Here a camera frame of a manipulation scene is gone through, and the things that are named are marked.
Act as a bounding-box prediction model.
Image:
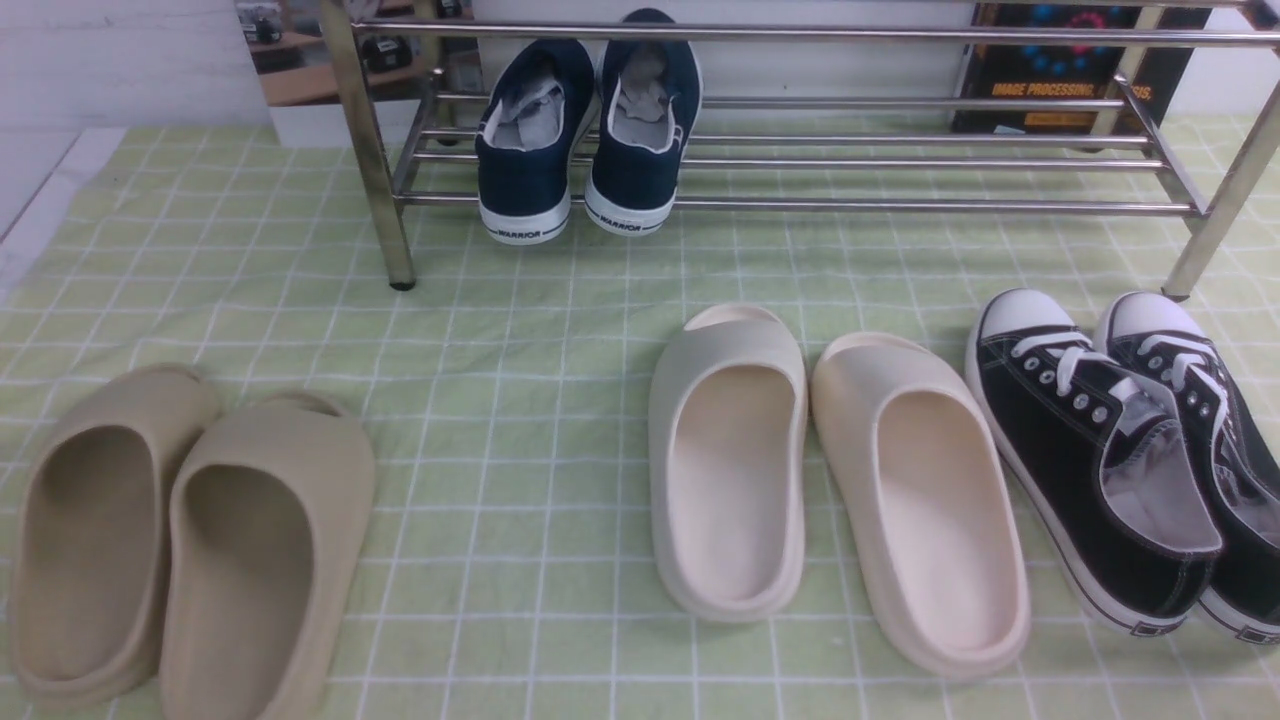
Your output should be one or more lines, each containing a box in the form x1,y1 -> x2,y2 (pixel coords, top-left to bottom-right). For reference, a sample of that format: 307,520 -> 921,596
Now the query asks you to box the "navy sneaker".
474,38 -> 598,246
584,38 -> 704,237

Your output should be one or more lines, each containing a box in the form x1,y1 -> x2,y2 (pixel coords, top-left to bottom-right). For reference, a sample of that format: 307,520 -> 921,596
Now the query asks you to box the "photo board behind rack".
234,1 -> 485,149

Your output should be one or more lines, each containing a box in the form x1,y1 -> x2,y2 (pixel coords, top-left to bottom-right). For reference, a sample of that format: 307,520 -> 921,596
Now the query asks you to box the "steel shoe rack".
319,1 -> 1277,302

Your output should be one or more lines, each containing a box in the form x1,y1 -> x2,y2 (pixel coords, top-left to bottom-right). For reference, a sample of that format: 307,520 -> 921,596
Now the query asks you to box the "cream left slipper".
648,304 -> 808,623

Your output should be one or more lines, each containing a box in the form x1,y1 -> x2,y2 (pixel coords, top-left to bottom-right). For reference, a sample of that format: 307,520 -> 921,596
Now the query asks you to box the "cream slipper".
810,332 -> 1030,680
648,304 -> 808,623

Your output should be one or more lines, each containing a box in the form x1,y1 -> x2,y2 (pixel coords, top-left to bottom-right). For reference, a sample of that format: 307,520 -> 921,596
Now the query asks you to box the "cream right slipper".
810,332 -> 1030,680

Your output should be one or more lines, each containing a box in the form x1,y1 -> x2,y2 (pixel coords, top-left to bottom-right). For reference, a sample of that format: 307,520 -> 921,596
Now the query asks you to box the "tan right slipper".
159,389 -> 376,719

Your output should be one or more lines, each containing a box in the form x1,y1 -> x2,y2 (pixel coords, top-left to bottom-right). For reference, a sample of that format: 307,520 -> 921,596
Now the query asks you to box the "tan slipper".
159,389 -> 376,719
6,363 -> 221,708

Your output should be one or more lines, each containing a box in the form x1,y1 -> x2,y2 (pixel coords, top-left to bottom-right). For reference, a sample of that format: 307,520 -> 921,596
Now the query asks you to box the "black image processing book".
950,3 -> 1193,135

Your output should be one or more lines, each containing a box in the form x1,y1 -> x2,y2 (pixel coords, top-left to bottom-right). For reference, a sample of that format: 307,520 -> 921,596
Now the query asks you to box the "black left canvas sneaker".
965,288 -> 1225,637

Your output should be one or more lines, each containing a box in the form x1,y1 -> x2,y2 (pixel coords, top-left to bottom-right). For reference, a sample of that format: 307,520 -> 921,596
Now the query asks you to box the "black canvas sneaker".
1094,291 -> 1279,644
965,288 -> 1225,637

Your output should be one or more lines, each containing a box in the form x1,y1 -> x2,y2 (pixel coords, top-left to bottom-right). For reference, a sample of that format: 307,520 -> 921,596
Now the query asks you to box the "black right canvas sneaker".
1094,291 -> 1279,644

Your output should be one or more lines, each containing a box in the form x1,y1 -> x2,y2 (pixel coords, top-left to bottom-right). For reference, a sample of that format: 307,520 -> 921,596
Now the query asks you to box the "tan left slipper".
6,363 -> 221,708

